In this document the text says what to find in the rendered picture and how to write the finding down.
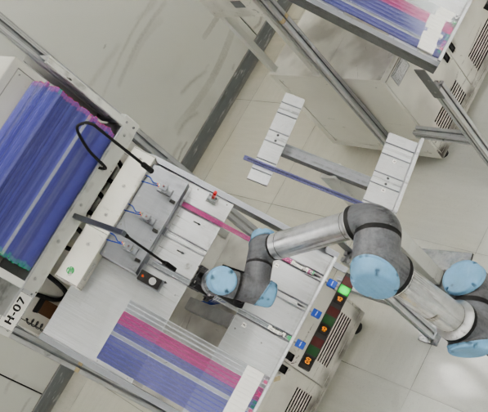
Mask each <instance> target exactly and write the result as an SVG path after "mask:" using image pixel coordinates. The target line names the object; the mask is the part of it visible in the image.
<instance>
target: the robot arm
mask: <svg viewBox="0 0 488 412"><path fill-rule="evenodd" d="M401 237H402V229H401V224H400V221H399V220H398V218H397V216H396V215H395V214H394V213H393V212H392V211H391V210H390V209H388V208H386V207H384V206H382V205H380V204H374V203H358V204H353V205H350V206H347V207H345V209H344V210H343V212H341V213H337V214H334V215H331V216H328V217H323V218H321V219H318V220H315V221H312V222H308V223H304V224H302V225H299V226H294V227H291V228H289V229H285V230H282V231H278V232H274V231H272V230H270V229H267V228H264V229H262V228H258V229H256V230H255V231H253V233H252V234H251V239H250V241H249V243H248V255H247V260H246V264H245V268H244V273H242V272H238V271H233V270H231V269H230V268H229V267H227V266H216V267H214V268H213V269H211V270H209V269H208V268H206V267H205V266H202V265H199V266H198V267H199V269H198V270H197V272H196V274H195V276H194V278H193V279H191V281H190V284H189V285H187V287H188V288H190V289H193V290H194V291H196V292H200V293H202V294H203V297H204V299H203V300H204V301H205V302H208V301H209V300H212V299H213V298H214V296H218V297H219V298H221V299H223V300H225V301H226V302H228V303H230V304H231V305H233V306H234V307H238V308H243V306H244V303H245V302H246V303H250V304H253V305H254V306H260V307H271V306H272V304H273V303H274V301H275V298H276V294H277V290H278V289H277V287H278V285H277V283H276V282H273V281H272V280H271V272H272V266H273V261H276V260H280V259H283V258H288V257H292V256H294V255H298V254H301V253H306V252H309V251H312V250H316V249H321V248H324V247H327V246H330V245H334V244H339V243H342V242H345V241H348V240H352V241H353V248H352V256H351V265H350V273H351V275H350V280H351V284H352V286H353V287H354V289H355V290H356V291H357V292H359V293H361V294H362V295H364V296H366V297H372V298H375V299H386V298H392V297H394V298H396V299H398V300H399V301H400V302H402V303H404V304H405V305H406V306H407V307H409V308H410V309H412V310H413V311H415V312H416V313H418V314H419V315H421V316H422V317H423V318H424V319H426V320H428V321H429V322H431V323H432V324H433V325H435V326H436V328H437V332H438V333H439V335H440V336H441V337H442V338H444V339H445V340H446V341H447V346H446V347H447V351H448V352H449V353H450V354H451V355H452V356H457V357H463V358H475V357H481V356H486V355H488V273H487V272H486V270H485V268H484V267H483V266H480V265H479V264H478V263H477V262H474V261H471V260H463V261H460V262H456V263H455V264H453V265H452V266H451V267H450V268H448V269H447V271H446V272H445V274H444V276H443V280H442V284H443V287H444V289H445V291H446V292H447V293H448V294H449V295H448V294H447V293H445V292H444V291H442V290H441V289H439V288H438V287H437V286H435V285H434V284H433V283H432V282H431V281H430V280H428V279H427V278H425V277H424V276H423V275H421V274H420V273H418V272H417V271H416V270H415V269H414V264H413V263H412V261H411V259H410V258H409V257H407V256H406V255H405V254H403V252H401ZM200 268H201V269H200Z"/></svg>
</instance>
